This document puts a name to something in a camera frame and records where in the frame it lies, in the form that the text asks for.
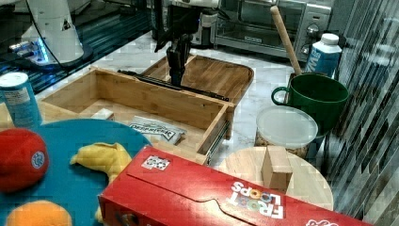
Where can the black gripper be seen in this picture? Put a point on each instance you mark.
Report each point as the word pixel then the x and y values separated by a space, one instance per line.
pixel 181 22

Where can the light wooden drawer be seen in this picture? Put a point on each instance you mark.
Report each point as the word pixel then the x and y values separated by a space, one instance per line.
pixel 206 121

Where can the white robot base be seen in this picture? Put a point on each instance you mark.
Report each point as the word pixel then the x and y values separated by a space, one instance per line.
pixel 51 41

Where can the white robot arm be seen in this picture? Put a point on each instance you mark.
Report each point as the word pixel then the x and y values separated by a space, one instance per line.
pixel 200 4

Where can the dark wooden cutting board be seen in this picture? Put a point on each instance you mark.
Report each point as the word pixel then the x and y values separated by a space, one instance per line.
pixel 203 72

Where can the silver toaster oven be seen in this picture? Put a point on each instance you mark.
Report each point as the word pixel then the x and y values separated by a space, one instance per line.
pixel 249 25

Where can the Deep River chips bag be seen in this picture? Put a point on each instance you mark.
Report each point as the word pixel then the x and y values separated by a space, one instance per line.
pixel 157 129

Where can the wooden rolling pin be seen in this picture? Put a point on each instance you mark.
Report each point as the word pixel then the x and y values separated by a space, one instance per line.
pixel 285 39

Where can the clear container with white lid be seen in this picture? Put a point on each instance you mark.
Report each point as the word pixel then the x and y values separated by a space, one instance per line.
pixel 285 126

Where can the yellow plush banana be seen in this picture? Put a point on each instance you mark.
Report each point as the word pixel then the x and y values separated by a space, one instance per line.
pixel 110 159

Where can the red Froot Loops box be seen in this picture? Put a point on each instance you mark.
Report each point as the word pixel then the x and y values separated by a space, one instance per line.
pixel 162 189

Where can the blue white carton bottle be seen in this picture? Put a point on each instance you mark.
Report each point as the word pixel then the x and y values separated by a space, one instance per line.
pixel 324 56

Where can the green mug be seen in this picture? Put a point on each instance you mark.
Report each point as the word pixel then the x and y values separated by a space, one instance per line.
pixel 318 95

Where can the round wooden lid with knob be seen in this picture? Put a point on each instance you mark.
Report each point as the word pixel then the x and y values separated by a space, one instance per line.
pixel 274 167

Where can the blue cylindrical can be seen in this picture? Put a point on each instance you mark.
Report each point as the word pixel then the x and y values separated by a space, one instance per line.
pixel 20 100

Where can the blue round plate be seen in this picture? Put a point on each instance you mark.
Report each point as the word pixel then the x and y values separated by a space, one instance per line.
pixel 73 187

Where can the red plush apple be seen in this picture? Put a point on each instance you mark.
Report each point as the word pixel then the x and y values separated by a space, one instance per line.
pixel 24 159

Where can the orange plush fruit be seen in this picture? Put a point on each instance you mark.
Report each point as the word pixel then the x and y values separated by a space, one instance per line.
pixel 39 213

